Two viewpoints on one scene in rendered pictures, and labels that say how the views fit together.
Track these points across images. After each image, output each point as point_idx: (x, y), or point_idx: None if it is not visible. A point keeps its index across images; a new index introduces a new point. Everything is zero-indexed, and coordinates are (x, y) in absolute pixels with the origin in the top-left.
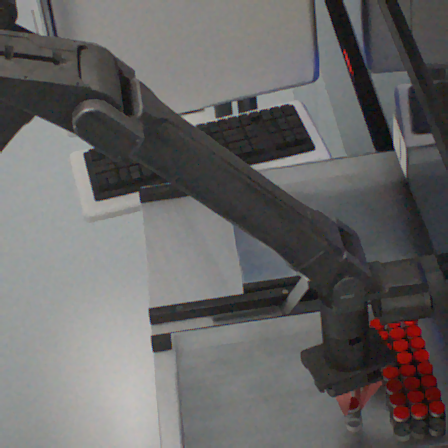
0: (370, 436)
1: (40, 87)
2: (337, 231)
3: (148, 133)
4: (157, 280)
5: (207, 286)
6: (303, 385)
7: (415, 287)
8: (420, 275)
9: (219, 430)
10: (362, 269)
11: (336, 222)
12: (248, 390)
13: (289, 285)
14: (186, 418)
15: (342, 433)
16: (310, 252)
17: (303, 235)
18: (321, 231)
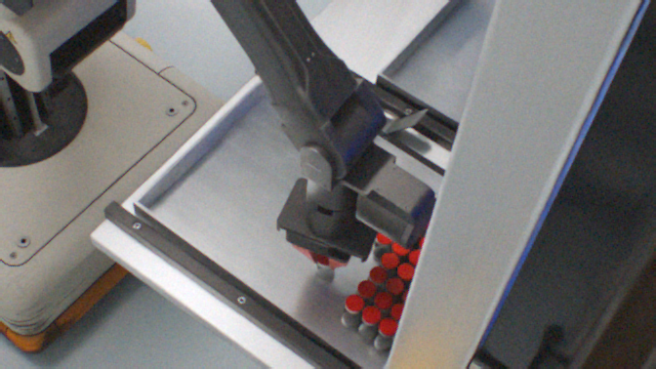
0: (326, 297)
1: None
2: (345, 96)
3: None
4: (330, 14)
5: (361, 53)
6: None
7: (400, 212)
8: (416, 204)
9: (224, 183)
10: (336, 153)
11: (357, 86)
12: (283, 170)
13: (419, 108)
14: (212, 150)
15: (308, 273)
16: (286, 96)
17: (283, 73)
18: (309, 84)
